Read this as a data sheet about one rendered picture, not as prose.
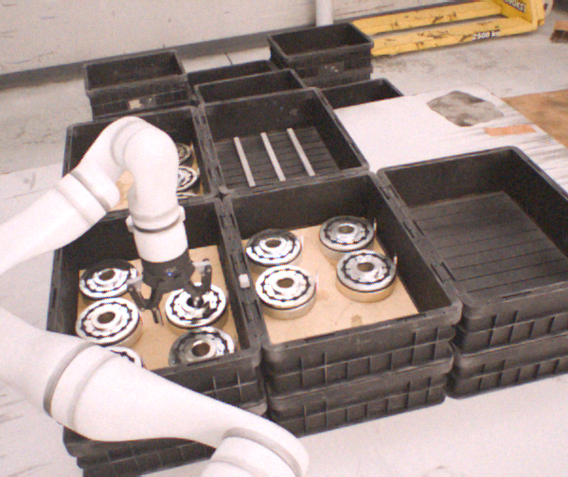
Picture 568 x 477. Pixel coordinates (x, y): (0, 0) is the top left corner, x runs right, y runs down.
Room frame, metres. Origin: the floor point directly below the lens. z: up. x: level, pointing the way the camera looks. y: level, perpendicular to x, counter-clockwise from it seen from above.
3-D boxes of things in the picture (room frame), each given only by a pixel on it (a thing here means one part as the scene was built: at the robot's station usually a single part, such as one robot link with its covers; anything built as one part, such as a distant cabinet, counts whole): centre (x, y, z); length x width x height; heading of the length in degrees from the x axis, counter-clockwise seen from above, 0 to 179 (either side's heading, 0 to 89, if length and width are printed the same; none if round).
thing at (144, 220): (0.73, 0.18, 1.12); 0.09 x 0.07 x 0.15; 40
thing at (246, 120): (1.18, 0.00, 0.87); 0.40 x 0.30 x 0.11; 10
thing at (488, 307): (0.84, -0.37, 0.92); 0.40 x 0.30 x 0.02; 10
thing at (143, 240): (0.75, 0.19, 1.02); 0.11 x 0.09 x 0.06; 15
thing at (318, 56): (2.61, -0.22, 0.37); 0.40 x 0.30 x 0.45; 104
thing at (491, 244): (0.84, -0.37, 0.87); 0.40 x 0.30 x 0.11; 10
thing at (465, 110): (1.67, -0.57, 0.71); 0.22 x 0.19 x 0.01; 14
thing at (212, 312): (0.74, 0.15, 0.86); 0.10 x 0.10 x 0.01
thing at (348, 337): (0.79, -0.07, 0.92); 0.40 x 0.30 x 0.02; 10
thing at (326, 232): (0.91, -0.12, 0.86); 0.10 x 0.10 x 0.01
